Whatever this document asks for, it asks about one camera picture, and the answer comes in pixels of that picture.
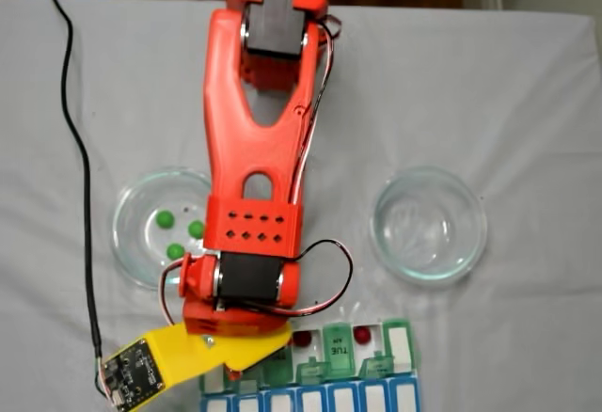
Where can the white table cover sheet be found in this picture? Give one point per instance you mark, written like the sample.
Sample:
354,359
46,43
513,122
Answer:
470,78

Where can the yellow camera board mount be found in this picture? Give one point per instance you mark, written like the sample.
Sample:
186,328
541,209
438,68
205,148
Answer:
131,374

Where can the glass bowl with red balls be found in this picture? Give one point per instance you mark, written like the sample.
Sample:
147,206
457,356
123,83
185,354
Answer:
428,224

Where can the green ball pill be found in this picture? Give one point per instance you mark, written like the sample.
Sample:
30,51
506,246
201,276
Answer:
164,218
195,229
175,250

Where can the red ball pill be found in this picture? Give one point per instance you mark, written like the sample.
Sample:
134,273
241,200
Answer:
362,334
302,338

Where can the weekly pill organizer box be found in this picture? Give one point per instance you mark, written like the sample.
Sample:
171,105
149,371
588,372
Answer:
338,351

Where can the glass bowl with green balls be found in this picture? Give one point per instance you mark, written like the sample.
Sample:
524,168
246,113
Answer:
131,252

